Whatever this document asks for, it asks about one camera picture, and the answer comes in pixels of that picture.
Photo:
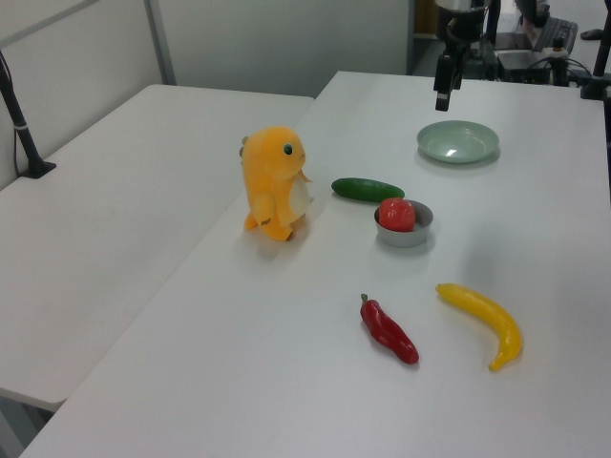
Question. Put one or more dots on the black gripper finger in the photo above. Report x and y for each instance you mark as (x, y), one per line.
(457, 71)
(443, 86)

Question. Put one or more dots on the black electronics box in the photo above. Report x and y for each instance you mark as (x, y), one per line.
(525, 64)

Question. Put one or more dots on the yellow toy banana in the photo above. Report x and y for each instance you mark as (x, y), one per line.
(487, 310)

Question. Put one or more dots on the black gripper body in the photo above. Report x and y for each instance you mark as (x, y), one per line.
(462, 26)

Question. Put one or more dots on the small grey metal bowl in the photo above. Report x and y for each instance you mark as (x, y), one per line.
(406, 237)

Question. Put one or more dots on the black camera pole with base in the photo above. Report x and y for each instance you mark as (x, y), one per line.
(21, 129)

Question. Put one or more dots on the black computer mouse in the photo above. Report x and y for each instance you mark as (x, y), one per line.
(591, 34)

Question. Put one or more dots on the black computer keyboard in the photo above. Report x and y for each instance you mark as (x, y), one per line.
(556, 33)

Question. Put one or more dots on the orange plush toy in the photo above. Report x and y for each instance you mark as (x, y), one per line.
(274, 181)

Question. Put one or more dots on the red toy apple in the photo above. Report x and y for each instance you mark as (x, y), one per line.
(396, 214)

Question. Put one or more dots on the green toy cucumber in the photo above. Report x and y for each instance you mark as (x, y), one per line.
(366, 189)

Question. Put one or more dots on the pale green plastic plate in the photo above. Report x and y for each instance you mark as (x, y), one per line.
(457, 141)

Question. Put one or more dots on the red toy chili pepper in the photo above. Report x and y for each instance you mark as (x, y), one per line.
(386, 331)

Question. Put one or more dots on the black stand with clamp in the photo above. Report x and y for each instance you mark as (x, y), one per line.
(599, 57)

